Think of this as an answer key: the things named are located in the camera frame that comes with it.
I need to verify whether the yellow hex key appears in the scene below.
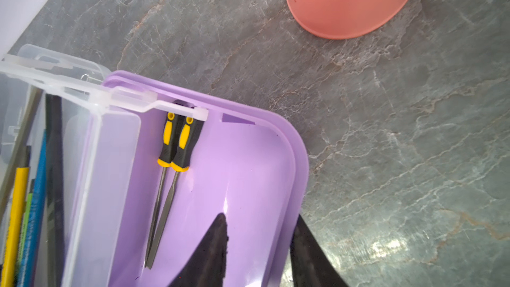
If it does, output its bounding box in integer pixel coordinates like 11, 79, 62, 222
1, 146, 31, 287

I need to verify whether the purple toolbox with clear lid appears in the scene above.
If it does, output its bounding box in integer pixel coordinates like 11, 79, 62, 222
1, 50, 309, 286

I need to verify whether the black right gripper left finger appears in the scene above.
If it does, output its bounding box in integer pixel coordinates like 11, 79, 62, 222
169, 213, 228, 287

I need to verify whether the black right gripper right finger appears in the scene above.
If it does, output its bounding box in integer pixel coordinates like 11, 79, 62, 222
290, 215, 348, 287

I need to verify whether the green hex key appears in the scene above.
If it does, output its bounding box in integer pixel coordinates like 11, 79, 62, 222
14, 179, 35, 286

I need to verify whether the black yellow small screwdriver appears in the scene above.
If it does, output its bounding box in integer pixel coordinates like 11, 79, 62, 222
144, 112, 175, 266
145, 113, 194, 269

